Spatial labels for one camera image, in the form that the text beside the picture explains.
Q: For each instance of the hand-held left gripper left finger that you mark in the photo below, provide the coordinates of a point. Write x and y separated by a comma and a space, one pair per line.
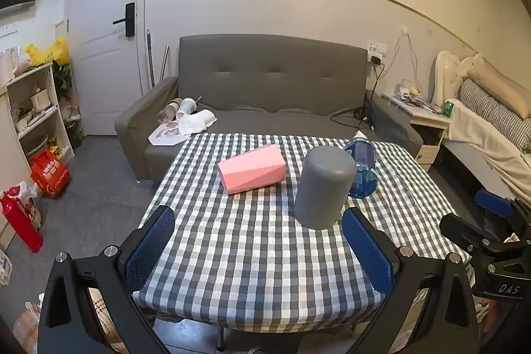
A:
151, 250

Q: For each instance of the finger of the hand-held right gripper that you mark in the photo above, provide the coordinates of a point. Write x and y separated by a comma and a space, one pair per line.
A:
493, 202
464, 229

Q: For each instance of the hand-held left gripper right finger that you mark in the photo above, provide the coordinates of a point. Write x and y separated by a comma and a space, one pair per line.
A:
367, 254

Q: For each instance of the grey cup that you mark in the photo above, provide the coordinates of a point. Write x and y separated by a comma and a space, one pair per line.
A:
323, 188

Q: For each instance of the bed with pillows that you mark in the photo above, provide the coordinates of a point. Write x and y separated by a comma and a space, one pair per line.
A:
485, 142

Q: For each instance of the blue water jug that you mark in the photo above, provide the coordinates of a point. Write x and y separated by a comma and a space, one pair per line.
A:
366, 176

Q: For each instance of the striped pillow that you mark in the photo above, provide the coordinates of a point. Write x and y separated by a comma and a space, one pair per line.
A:
493, 109

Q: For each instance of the white nightstand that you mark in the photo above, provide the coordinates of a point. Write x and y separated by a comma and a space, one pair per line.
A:
427, 126

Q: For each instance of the green can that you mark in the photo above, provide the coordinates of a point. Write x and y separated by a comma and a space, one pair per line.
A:
448, 109

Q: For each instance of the checkered tablecloth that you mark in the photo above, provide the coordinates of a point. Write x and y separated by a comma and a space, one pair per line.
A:
257, 250

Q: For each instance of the metal table leg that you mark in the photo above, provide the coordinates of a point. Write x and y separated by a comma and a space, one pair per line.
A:
220, 337

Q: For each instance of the printed paper sheet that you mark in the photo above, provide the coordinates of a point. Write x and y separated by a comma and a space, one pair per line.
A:
166, 135

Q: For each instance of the cream pillow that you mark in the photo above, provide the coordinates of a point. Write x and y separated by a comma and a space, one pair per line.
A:
502, 84

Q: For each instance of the red paper bag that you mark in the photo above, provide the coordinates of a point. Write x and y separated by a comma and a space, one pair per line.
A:
49, 173

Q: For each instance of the pink faceted box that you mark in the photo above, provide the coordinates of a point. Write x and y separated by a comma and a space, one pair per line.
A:
252, 169

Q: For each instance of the red fire extinguisher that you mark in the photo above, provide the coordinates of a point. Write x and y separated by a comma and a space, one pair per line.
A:
20, 221

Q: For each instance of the white cloth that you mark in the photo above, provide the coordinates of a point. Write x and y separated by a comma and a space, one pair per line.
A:
197, 121

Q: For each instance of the white headboard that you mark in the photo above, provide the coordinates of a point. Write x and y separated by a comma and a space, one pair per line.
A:
444, 72

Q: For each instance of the plastic cups on sofa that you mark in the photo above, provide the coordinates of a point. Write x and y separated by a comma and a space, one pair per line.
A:
186, 108

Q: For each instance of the clear plastic bag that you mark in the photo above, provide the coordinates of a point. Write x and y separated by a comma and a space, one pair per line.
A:
25, 327

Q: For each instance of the white door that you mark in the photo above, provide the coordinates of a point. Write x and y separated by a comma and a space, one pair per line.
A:
103, 76

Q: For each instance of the black charger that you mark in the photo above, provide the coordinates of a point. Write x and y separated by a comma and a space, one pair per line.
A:
376, 59

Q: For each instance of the metal pole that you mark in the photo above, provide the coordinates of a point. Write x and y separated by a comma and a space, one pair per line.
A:
164, 61

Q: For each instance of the green plant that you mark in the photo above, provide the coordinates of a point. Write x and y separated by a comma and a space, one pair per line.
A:
62, 80

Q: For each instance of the white shelf unit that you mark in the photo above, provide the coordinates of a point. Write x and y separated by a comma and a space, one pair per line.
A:
45, 88

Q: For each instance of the green mop pole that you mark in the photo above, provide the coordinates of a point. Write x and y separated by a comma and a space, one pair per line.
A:
149, 55

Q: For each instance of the grey sofa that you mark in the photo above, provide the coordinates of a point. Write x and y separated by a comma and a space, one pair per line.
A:
269, 63

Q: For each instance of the yellow plastic bag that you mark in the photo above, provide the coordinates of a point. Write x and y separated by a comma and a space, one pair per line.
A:
58, 51

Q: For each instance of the white wall outlet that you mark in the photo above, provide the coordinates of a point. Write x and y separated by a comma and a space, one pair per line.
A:
376, 48

